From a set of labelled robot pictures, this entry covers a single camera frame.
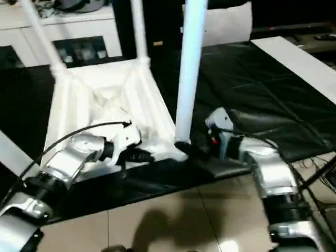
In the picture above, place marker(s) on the grey cushion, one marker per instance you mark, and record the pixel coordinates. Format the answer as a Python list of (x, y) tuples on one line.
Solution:
[(228, 26)]

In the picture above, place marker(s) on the black box with yellow label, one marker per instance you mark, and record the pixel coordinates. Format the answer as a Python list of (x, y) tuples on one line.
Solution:
[(162, 26)]

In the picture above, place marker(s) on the black tripod leg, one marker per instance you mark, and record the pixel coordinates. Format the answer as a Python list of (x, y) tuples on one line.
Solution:
[(317, 176)]

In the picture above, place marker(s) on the white plastic table leg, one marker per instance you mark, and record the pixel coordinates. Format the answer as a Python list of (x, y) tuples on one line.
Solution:
[(189, 65), (139, 31), (13, 152), (42, 34)]

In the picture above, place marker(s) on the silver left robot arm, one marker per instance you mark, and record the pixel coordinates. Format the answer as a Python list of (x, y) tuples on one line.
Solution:
[(78, 149)]

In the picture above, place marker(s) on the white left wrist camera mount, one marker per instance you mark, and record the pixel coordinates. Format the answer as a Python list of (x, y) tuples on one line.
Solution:
[(126, 136)]

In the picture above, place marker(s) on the dark tangled small object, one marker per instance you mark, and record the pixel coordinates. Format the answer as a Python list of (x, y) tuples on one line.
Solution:
[(46, 11)]

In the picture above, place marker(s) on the white flat board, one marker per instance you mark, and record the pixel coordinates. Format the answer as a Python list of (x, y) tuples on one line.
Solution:
[(294, 60)]

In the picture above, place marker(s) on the white cabinet with glass doors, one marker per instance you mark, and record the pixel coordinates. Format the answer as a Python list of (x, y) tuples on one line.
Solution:
[(78, 26)]

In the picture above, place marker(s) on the white plastic table top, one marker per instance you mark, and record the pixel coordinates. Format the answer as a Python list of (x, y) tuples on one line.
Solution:
[(92, 78)]

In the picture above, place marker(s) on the grey rounded device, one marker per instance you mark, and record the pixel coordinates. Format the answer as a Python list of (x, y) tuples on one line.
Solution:
[(78, 5)]

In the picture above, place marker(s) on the black work mat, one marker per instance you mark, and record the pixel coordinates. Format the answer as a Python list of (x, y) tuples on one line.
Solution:
[(249, 78)]

